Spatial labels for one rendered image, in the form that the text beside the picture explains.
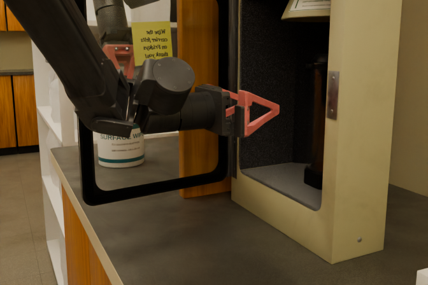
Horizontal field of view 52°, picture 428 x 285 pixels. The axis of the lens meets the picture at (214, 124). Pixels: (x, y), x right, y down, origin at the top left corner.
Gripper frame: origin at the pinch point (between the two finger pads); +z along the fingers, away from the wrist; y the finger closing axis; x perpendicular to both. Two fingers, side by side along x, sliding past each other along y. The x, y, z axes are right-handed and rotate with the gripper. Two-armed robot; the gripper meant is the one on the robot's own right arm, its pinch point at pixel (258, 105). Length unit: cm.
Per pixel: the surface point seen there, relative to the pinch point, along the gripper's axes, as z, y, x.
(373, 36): 11.6, -12.8, -10.9
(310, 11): 8.0, -2.6, -15.0
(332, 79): 5.5, -11.5, -4.9
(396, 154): 48, 14, 17
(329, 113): 5.6, -11.0, 0.2
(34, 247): -31, 223, 117
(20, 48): -19, 543, -5
